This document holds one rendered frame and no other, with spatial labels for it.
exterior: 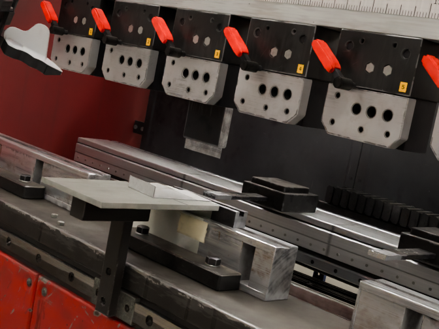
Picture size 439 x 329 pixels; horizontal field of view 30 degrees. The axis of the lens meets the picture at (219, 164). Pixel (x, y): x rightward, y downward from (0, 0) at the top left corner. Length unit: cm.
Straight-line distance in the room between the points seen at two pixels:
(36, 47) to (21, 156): 87
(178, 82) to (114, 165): 63
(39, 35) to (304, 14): 45
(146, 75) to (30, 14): 72
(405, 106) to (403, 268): 42
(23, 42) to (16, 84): 112
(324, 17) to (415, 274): 50
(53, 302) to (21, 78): 81
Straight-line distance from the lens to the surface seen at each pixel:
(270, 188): 167
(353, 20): 130
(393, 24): 126
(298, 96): 134
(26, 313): 175
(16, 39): 117
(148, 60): 162
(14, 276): 179
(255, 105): 140
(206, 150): 154
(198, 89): 151
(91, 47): 178
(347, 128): 127
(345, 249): 161
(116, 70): 170
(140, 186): 146
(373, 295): 126
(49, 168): 190
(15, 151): 203
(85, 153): 224
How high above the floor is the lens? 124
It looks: 7 degrees down
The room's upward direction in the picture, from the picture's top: 11 degrees clockwise
